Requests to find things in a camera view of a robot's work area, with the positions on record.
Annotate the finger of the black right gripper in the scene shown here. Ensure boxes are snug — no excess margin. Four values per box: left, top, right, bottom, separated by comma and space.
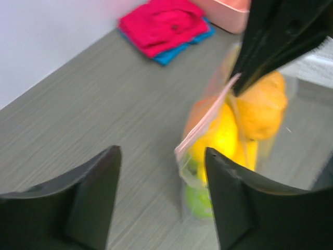
231, 0, 332, 96

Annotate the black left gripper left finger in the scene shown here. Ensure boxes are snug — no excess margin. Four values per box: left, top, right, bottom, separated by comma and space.
1, 145, 122, 249

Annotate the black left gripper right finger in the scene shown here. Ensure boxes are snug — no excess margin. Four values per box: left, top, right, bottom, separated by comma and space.
205, 147, 332, 249

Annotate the dark green lime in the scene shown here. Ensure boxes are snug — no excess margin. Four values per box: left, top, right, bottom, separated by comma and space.
183, 184, 213, 220

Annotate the orange mango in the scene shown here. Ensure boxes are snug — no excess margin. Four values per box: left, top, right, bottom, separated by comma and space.
236, 71, 288, 141

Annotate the yellow banana bunch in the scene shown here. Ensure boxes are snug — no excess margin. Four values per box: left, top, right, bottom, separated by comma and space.
188, 103, 258, 184

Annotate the clear pink zip top bag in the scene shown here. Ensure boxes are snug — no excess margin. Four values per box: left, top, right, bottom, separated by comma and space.
174, 43, 298, 222

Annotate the pink divided plastic tray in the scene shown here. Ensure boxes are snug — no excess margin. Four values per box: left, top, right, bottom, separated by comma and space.
192, 0, 251, 34

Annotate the white plastic mesh basket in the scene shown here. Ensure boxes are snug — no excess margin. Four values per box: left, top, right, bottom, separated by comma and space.
279, 38, 333, 89

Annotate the blue folded cloth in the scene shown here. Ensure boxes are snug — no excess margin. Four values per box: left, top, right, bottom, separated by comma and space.
118, 17, 215, 66

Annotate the red folded cloth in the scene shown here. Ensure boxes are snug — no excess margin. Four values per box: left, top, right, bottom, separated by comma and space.
118, 0, 209, 58

